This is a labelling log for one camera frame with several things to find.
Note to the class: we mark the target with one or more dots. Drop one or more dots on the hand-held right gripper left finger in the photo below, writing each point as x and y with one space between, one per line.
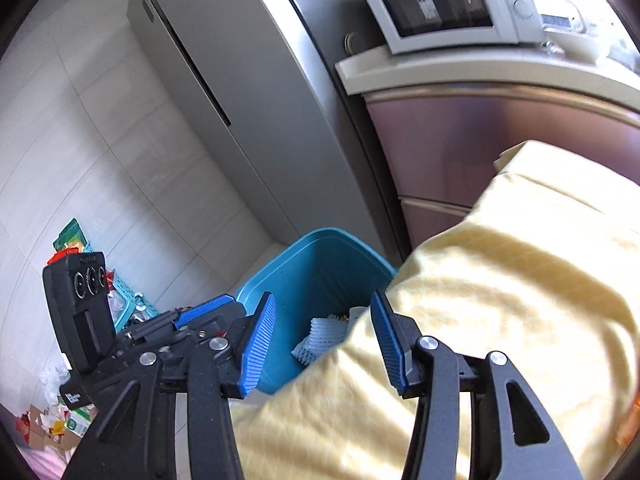
257 345

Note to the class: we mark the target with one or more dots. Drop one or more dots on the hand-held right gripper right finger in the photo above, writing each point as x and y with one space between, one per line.
389 347

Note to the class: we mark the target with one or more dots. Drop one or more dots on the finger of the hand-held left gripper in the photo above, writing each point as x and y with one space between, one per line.
210 312

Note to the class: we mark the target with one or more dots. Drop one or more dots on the white foam fruit net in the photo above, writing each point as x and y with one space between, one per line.
317 340

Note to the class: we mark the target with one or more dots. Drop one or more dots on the blue plastic bin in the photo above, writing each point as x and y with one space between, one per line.
310 270

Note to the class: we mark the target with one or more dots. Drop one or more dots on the turquoise plastic basket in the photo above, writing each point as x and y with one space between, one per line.
130 305

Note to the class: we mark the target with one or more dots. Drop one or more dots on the green box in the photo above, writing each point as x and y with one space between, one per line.
70 237

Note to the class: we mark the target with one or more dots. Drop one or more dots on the pile of paper clutter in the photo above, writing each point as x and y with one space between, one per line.
50 415

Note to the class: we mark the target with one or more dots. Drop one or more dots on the yellow printed tablecloth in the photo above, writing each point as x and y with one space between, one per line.
475 285

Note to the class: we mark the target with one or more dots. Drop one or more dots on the pink garment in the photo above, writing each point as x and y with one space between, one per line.
45 462

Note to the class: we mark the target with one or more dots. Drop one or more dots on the pink base cabinets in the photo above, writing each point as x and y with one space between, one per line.
440 160

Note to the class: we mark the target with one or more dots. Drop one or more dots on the grey refrigerator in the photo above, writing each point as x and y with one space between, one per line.
260 85

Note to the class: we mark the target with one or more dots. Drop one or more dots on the kitchen counter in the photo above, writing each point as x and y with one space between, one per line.
450 67

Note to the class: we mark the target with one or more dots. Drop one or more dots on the white microwave oven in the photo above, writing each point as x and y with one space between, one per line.
450 5

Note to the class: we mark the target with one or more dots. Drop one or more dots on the wide white bowl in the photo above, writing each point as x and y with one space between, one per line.
580 47

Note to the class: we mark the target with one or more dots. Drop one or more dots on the glass kettle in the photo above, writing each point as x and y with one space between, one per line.
562 15

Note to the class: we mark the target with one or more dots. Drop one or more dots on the wall socket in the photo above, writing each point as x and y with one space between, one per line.
353 41

